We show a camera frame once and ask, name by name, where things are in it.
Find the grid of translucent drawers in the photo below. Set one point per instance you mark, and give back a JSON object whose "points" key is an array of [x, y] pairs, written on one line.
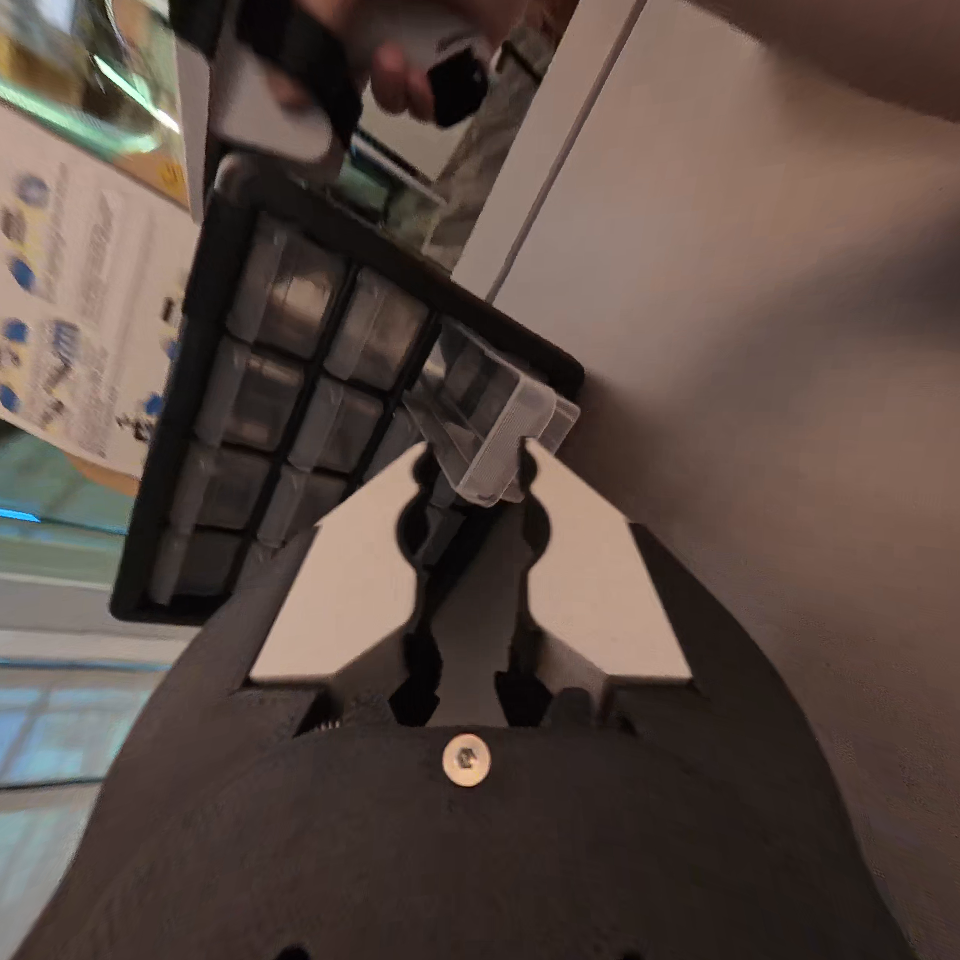
{"points": [[277, 390]]}

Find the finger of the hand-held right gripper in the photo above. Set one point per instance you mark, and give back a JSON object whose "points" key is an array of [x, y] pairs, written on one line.
{"points": [[270, 112]]}

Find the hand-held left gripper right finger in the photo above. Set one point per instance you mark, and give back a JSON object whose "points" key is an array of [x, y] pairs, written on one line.
{"points": [[607, 600]]}

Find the clear plastic drawer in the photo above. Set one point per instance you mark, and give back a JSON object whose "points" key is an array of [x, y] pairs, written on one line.
{"points": [[495, 427]]}

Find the person's right hand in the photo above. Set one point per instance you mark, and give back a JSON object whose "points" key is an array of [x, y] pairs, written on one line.
{"points": [[397, 79]]}

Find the wooden board with instruction poster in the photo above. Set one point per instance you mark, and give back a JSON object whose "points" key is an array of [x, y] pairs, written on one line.
{"points": [[82, 300]]}

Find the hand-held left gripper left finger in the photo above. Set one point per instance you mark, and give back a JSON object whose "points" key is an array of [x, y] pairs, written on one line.
{"points": [[337, 600]]}

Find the black drawer cabinet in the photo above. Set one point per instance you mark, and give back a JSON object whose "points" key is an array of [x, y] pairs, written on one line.
{"points": [[217, 247]]}

